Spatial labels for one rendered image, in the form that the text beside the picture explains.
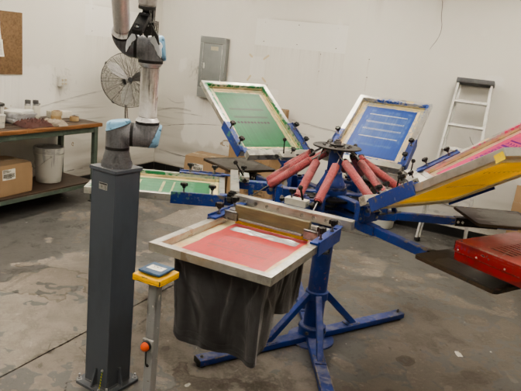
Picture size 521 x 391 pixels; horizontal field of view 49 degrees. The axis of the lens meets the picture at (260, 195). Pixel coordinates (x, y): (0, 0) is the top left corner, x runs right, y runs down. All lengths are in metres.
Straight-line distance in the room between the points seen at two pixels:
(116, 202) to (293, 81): 4.66
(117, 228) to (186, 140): 5.21
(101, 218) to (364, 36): 4.66
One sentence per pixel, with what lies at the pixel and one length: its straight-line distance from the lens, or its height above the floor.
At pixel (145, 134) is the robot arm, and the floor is 1.38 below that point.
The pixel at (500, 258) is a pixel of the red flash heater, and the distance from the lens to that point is 2.56.
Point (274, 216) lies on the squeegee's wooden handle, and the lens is 2.80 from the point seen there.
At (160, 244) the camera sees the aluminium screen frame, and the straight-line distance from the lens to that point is 2.46.
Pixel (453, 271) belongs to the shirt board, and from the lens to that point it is 2.76.
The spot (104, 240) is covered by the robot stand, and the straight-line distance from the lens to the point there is 2.95.
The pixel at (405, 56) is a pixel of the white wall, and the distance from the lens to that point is 6.79.
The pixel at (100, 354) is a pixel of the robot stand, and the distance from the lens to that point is 3.21.
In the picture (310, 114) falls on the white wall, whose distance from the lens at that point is 7.13.
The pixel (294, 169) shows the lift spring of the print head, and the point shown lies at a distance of 3.45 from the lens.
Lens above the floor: 1.83
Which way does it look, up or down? 14 degrees down
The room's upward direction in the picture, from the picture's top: 6 degrees clockwise
